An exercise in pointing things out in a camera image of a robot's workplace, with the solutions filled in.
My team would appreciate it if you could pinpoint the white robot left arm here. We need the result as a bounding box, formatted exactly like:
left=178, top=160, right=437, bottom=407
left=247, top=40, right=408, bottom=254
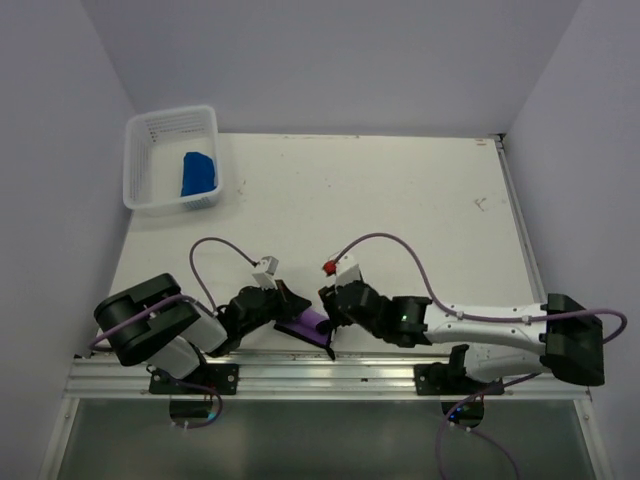
left=89, top=273, right=312, bottom=393

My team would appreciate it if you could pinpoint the white plastic basket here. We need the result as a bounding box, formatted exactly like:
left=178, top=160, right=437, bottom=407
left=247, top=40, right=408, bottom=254
left=122, top=105, right=224, bottom=216

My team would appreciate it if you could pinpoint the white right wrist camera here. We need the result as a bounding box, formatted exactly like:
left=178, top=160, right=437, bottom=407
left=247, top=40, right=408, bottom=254
left=322, top=254, right=362, bottom=287

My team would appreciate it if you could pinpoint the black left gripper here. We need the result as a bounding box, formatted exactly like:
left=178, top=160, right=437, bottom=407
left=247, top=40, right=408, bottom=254
left=240, top=277, right=311, bottom=336

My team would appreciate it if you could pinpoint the purple towel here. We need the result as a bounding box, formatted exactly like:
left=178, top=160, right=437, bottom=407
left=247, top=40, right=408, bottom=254
left=274, top=308, right=336, bottom=361

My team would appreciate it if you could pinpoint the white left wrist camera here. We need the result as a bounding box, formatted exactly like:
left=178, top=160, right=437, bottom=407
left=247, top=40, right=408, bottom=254
left=252, top=256, right=279, bottom=290

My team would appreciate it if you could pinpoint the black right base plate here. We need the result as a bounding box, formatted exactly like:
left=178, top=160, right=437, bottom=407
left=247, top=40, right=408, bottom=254
left=413, top=362, right=504, bottom=396

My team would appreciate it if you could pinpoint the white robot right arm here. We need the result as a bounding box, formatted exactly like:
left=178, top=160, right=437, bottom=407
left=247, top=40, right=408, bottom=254
left=319, top=281, right=605, bottom=393

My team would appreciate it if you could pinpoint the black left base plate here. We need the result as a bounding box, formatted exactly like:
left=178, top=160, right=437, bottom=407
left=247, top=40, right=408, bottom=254
left=148, top=363, right=239, bottom=395

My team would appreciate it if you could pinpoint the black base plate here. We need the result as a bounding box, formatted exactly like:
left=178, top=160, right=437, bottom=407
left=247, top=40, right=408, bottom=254
left=413, top=362, right=504, bottom=396
left=148, top=363, right=239, bottom=395

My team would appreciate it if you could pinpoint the aluminium mounting rail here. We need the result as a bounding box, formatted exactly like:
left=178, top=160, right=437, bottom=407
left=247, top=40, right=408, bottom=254
left=64, top=349, right=591, bottom=401

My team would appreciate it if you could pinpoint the blue towel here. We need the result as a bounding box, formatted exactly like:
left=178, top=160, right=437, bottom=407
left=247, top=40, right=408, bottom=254
left=181, top=152, right=217, bottom=197

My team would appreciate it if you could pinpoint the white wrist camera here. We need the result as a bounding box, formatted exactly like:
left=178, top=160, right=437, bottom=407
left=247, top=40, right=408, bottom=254
left=322, top=254, right=362, bottom=287
left=252, top=256, right=279, bottom=290

